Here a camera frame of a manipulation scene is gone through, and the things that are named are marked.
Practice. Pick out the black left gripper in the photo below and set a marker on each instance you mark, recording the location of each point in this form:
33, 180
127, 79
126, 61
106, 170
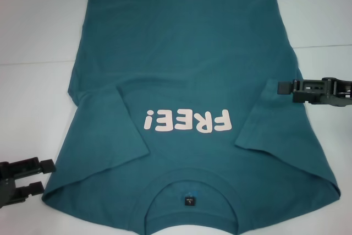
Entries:
5, 188

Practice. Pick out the teal t-shirt with FREE print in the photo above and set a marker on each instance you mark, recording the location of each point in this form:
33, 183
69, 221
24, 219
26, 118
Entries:
176, 53

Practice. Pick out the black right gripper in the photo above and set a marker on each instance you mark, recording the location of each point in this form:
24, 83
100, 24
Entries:
341, 93

